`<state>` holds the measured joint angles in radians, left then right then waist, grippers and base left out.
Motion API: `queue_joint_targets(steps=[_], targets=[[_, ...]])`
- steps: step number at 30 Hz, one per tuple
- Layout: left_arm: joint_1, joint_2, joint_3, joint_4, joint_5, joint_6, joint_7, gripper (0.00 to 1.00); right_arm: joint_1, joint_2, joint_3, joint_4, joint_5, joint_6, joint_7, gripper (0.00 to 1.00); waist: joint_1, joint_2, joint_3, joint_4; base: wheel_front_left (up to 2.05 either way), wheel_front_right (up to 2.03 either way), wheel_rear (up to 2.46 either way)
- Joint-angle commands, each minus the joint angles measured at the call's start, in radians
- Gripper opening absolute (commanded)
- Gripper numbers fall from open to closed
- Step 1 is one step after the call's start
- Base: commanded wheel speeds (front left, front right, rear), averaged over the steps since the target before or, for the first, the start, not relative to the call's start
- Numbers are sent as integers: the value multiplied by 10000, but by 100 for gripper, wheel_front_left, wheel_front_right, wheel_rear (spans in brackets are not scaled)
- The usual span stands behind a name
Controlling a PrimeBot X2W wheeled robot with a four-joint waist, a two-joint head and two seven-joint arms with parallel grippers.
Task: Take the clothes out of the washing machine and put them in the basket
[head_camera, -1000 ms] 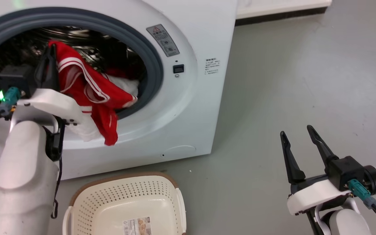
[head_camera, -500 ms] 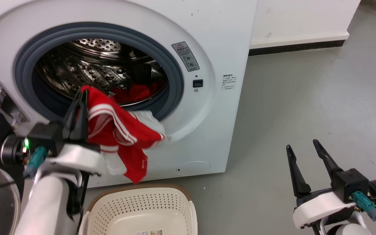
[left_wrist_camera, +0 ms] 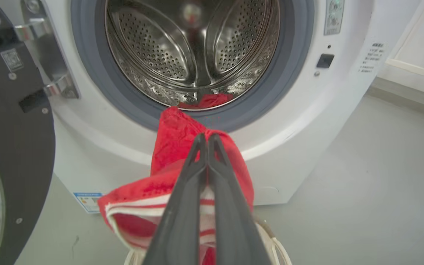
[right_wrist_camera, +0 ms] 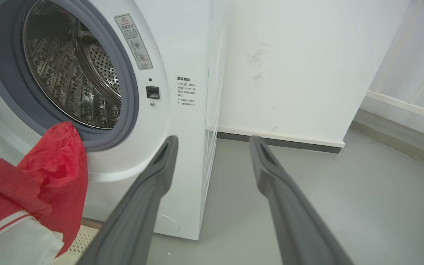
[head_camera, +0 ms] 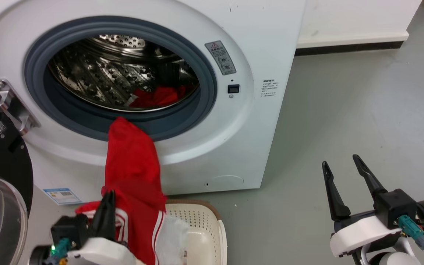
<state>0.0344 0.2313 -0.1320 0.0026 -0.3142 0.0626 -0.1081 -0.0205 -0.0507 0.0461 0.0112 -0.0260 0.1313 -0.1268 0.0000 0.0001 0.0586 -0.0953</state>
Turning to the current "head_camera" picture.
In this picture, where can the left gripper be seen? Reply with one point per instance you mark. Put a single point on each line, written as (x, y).
(87, 250)

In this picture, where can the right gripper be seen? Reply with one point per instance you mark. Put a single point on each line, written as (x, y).
(381, 224)

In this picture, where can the red garment with white stripes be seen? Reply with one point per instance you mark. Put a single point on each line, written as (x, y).
(133, 165)

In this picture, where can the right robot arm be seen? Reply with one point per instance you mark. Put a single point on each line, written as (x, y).
(385, 254)

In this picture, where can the cream perforated laundry basket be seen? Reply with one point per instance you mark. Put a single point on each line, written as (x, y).
(204, 235)

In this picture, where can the white front-load washing machine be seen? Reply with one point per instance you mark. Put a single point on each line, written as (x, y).
(271, 44)

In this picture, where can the blue energy label sticker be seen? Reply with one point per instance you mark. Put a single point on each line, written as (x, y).
(62, 195)

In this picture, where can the white translucent cloth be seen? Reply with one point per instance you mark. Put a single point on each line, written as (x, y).
(171, 239)

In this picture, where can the black glass washer door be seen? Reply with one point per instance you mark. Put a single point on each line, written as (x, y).
(9, 158)

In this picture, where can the round filter cover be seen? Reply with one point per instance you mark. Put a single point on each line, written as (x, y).
(226, 182)

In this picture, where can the small printed text sticker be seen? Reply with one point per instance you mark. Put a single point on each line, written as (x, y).
(269, 88)

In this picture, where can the red garment in drum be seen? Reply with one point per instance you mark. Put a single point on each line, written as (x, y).
(160, 97)

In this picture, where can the QR code sticker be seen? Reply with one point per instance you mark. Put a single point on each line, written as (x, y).
(0, 127)

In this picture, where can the perforated steel drum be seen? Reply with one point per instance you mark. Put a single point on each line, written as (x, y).
(98, 77)

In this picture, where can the metal door hinge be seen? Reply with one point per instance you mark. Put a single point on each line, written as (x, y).
(13, 105)

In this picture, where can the black door latch socket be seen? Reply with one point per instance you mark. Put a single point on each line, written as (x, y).
(233, 88)

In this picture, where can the grey rubber door gasket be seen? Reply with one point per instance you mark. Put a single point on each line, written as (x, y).
(204, 95)

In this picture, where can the white ledge with black base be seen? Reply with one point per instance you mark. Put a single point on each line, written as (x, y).
(352, 22)

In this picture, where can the grey warning label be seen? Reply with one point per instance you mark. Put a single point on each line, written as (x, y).
(220, 57)

